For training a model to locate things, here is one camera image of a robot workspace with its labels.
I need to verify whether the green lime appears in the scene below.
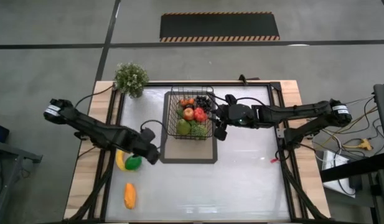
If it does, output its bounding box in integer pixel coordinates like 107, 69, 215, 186
124, 154, 143, 171

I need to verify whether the yellow banana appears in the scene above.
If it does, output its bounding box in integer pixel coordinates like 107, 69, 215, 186
115, 149, 130, 172

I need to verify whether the dark purple grape bunch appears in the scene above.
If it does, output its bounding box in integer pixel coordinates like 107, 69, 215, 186
195, 95, 213, 113

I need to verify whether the orange-red ribbed tomato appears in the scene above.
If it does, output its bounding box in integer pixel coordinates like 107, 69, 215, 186
193, 107, 209, 123

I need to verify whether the green pear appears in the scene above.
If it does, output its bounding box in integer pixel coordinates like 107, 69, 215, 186
176, 118, 192, 136

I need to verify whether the green grape bunch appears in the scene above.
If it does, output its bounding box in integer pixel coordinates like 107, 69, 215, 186
190, 123, 208, 139

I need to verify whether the red apple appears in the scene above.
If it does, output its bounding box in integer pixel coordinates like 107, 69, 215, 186
182, 107, 195, 121

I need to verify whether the brown mat with dark border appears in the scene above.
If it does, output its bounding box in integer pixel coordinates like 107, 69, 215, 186
159, 91, 218, 165

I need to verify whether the small potted green plant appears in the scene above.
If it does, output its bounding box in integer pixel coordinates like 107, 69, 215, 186
114, 62, 150, 99

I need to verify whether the black hazard-striped floor mat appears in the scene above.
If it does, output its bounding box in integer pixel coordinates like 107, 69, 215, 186
159, 11, 281, 43

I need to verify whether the white box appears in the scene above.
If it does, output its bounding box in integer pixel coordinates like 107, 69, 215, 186
321, 149, 357, 198

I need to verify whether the yellow power plug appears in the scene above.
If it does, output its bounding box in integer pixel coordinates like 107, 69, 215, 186
342, 138, 373, 152

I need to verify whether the grey side table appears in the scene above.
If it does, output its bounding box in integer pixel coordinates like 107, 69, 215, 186
0, 139, 43, 224

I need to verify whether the black cart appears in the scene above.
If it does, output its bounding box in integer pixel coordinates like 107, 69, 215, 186
319, 82, 384, 224

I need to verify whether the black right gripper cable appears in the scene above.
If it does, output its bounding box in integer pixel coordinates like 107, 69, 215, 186
207, 91, 275, 110

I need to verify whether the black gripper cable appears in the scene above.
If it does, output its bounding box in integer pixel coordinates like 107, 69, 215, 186
207, 91, 275, 110
139, 119, 168, 147

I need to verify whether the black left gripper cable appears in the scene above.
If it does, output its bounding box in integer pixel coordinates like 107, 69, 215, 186
139, 119, 168, 147

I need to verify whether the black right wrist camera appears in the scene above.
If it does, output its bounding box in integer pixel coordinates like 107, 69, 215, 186
213, 126, 228, 141

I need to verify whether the black wire basket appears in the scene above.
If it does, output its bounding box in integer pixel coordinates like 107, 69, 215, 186
166, 86, 215, 141

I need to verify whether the black aluminium table frame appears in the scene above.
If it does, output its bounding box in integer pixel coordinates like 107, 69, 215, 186
65, 81, 331, 223

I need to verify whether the black table-level camera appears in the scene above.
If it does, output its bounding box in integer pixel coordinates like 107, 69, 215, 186
238, 73, 260, 86

